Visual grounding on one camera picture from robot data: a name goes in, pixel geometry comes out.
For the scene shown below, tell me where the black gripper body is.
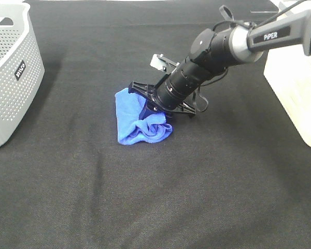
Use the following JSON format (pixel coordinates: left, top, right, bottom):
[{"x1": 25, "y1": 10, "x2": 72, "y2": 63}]
[{"x1": 128, "y1": 81, "x2": 196, "y2": 119}]

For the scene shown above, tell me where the blue microfiber towel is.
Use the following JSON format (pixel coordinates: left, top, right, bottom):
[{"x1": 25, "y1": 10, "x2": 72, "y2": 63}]
[{"x1": 115, "y1": 88, "x2": 173, "y2": 145}]

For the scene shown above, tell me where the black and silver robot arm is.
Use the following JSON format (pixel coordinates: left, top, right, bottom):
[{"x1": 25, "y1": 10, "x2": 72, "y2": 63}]
[{"x1": 129, "y1": 5, "x2": 311, "y2": 119}]

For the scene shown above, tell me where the black fabric table cover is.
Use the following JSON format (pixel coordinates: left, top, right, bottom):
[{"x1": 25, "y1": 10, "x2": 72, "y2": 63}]
[{"x1": 0, "y1": 1, "x2": 311, "y2": 248}]

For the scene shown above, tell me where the grey perforated plastic basket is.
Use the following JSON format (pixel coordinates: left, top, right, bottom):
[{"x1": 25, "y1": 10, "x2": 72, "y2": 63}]
[{"x1": 0, "y1": 2, "x2": 45, "y2": 147}]

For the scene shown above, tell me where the white plastic basket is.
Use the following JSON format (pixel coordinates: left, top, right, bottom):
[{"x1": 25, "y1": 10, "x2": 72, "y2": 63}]
[{"x1": 264, "y1": 45, "x2": 311, "y2": 147}]

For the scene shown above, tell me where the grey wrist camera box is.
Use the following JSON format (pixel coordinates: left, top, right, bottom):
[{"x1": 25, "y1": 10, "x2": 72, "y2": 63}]
[{"x1": 150, "y1": 54, "x2": 170, "y2": 72}]

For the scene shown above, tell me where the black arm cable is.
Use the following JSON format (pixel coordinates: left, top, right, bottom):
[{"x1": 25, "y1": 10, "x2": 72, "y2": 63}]
[{"x1": 191, "y1": 0, "x2": 305, "y2": 113}]

